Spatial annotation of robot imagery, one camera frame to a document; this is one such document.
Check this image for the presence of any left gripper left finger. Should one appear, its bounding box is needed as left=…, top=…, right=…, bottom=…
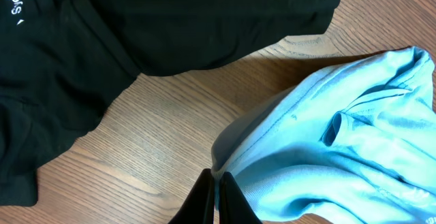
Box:
left=168, top=169, right=215, bottom=224

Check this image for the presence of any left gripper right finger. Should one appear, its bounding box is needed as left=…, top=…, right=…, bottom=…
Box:
left=219, top=172, right=262, bottom=224

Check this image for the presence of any light blue printed t-shirt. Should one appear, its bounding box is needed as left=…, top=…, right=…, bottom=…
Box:
left=211, top=47, right=435, bottom=223

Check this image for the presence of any black garment on left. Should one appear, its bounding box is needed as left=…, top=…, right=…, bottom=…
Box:
left=1, top=0, right=340, bottom=206

